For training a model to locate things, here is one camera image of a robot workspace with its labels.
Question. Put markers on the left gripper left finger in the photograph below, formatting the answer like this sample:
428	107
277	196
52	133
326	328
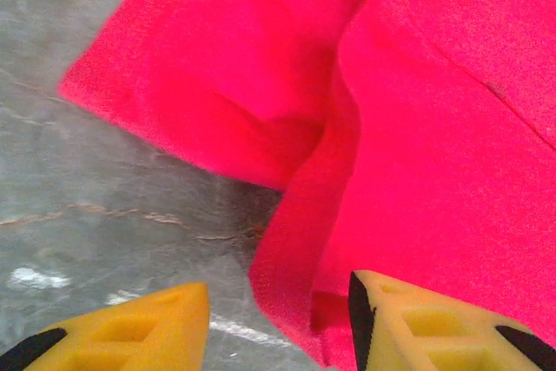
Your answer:
130	336

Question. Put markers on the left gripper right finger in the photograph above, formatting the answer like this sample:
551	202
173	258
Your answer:
425	327

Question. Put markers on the red t-shirt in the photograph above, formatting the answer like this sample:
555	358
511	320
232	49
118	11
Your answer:
434	127

